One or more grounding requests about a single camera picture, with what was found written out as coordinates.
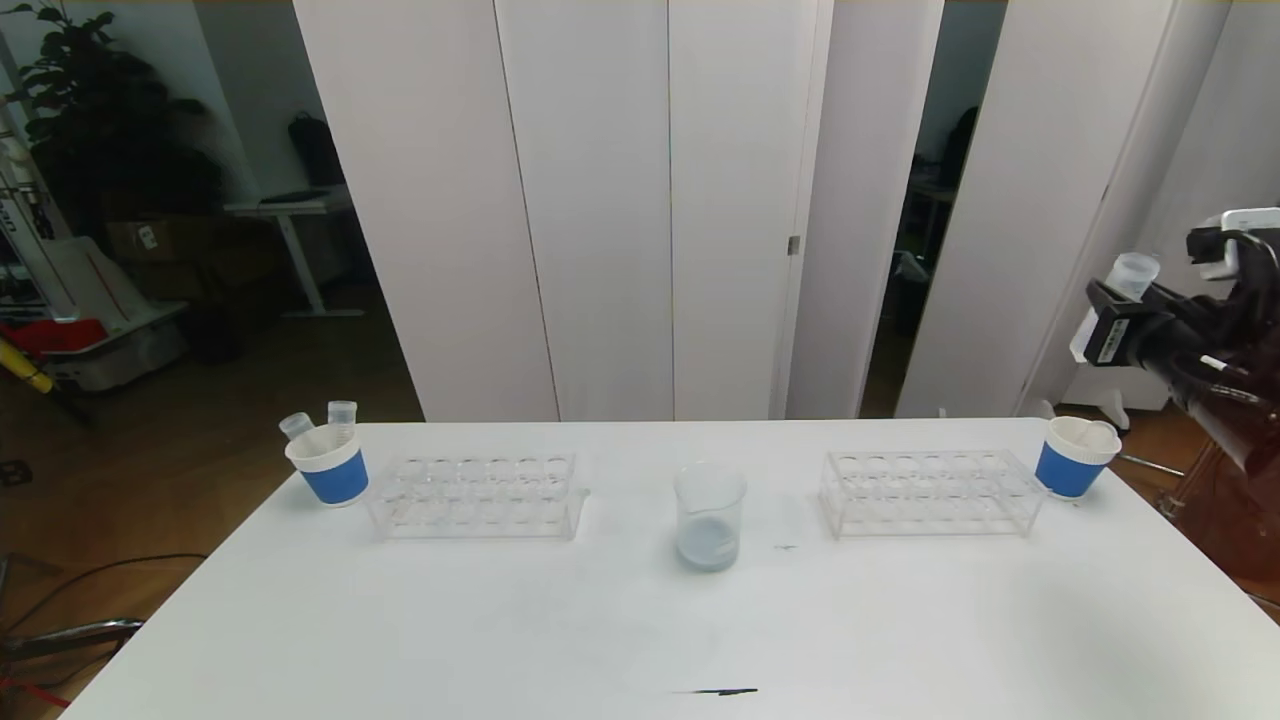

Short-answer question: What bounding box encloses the white blue paper cup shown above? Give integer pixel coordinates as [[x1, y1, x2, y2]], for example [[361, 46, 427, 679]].
[[285, 425, 370, 507], [1033, 416, 1123, 499]]

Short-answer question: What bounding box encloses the black backpack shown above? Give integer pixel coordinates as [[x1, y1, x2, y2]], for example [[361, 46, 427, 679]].
[[290, 113, 346, 191]]

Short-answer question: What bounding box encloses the red plastic item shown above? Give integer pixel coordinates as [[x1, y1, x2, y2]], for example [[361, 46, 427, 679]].
[[0, 318, 109, 356]]

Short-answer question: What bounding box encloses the dark green potted plant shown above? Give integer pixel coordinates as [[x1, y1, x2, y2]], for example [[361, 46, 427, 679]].
[[5, 0, 226, 241]]

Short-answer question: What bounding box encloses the black floor cable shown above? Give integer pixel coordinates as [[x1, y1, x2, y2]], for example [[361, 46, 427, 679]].
[[0, 553, 209, 641]]

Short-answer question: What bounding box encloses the black office chair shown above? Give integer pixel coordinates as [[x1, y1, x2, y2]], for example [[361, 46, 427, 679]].
[[945, 105, 981, 191]]

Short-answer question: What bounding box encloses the white pigment test tube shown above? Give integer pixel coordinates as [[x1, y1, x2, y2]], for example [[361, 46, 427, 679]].
[[1070, 252, 1162, 366]]

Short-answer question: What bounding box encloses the white standing desk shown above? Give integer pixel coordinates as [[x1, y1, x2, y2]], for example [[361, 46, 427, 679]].
[[225, 190, 366, 321]]

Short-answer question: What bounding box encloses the brown cardboard box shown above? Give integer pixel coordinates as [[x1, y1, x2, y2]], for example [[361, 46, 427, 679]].
[[108, 218, 236, 296]]

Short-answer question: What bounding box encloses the white mobile machine base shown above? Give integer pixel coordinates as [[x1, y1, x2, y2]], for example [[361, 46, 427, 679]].
[[0, 95, 191, 393]]

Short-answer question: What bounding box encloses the clear plastic test tube rack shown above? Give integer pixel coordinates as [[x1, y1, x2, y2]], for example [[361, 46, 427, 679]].
[[818, 448, 1046, 539], [368, 450, 591, 541]]

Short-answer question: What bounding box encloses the yellow black tool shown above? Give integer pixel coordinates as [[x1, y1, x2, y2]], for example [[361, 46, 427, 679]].
[[0, 335, 96, 426]]

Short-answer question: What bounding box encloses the white folding partition screen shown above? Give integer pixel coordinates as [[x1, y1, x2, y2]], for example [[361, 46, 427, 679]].
[[895, 0, 1280, 419], [293, 0, 943, 423]]

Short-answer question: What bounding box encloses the red floor cable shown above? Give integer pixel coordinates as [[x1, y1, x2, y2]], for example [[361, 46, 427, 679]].
[[0, 678, 71, 709]]

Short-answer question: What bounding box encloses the grey metal stand leg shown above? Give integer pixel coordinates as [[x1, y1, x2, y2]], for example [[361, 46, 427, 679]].
[[0, 618, 146, 661]]

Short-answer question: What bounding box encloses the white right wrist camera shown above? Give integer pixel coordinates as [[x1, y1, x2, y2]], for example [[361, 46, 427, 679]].
[[1188, 208, 1280, 283]]

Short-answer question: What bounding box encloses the clear plastic beaker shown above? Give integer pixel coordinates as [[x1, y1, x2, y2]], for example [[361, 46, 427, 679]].
[[673, 460, 748, 573]]

